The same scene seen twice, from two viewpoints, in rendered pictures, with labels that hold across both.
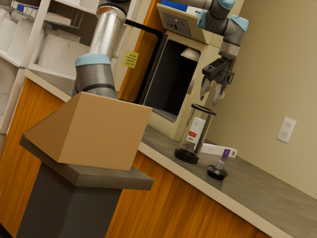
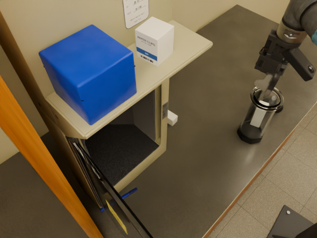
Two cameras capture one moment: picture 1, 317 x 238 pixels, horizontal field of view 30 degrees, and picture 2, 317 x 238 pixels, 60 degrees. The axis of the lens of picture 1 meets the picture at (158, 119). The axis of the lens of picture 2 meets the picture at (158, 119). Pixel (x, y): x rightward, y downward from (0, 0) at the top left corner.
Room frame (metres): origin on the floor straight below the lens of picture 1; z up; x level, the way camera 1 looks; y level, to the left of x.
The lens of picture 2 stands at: (2.78, 0.43, 1.86)
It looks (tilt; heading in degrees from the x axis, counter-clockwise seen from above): 53 degrees down; 267
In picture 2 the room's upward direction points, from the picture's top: straight up
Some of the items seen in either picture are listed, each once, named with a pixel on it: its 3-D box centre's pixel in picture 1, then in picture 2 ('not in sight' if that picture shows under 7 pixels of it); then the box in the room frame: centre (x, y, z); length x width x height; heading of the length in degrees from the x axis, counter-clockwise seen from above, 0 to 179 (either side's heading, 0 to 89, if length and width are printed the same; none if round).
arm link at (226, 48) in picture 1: (228, 49); (292, 30); (2.39, -0.17, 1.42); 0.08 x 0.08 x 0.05
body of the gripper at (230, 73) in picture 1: (222, 68); (278, 53); (2.40, -0.17, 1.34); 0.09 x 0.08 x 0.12; 148
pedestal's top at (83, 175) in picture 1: (87, 162); not in sight; (1.87, 0.17, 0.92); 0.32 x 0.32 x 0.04; 48
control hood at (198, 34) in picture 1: (182, 23); (137, 85); (2.80, 0.05, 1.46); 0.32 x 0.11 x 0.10; 42
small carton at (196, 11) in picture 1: (195, 8); (154, 41); (2.76, 0.02, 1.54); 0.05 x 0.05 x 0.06; 50
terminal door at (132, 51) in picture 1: (125, 63); (124, 226); (2.85, 0.24, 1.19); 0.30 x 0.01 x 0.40; 126
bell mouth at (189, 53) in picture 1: (199, 55); not in sight; (2.89, -0.08, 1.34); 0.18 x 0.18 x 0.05
